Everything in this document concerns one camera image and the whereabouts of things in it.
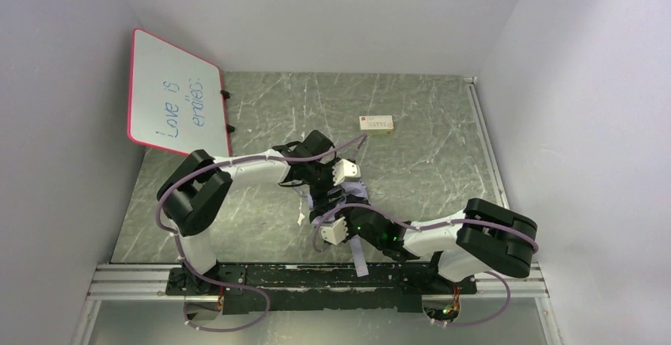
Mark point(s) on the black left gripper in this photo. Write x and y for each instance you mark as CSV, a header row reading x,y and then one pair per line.
x,y
325,189

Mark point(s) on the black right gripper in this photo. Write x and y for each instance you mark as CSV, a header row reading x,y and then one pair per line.
x,y
332,210

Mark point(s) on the light purple folding umbrella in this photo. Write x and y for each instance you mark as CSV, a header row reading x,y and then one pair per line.
x,y
353,192

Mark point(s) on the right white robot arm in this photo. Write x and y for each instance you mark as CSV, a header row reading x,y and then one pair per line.
x,y
481,237

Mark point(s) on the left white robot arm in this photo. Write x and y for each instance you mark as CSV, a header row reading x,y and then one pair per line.
x,y
189,201

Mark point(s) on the small white cardboard box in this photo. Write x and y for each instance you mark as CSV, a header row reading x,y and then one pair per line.
x,y
376,125

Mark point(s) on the red framed whiteboard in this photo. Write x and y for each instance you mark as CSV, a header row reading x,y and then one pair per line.
x,y
175,99

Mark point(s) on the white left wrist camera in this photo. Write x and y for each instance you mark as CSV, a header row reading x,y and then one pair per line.
x,y
345,171

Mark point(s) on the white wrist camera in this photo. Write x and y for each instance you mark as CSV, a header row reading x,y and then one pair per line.
x,y
334,232
345,171

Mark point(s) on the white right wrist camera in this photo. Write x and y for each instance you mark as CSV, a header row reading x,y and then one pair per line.
x,y
334,232

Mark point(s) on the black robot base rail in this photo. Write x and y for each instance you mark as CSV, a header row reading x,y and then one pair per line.
x,y
254,287

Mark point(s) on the aluminium frame rail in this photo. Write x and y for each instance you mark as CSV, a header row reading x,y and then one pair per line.
x,y
147,282

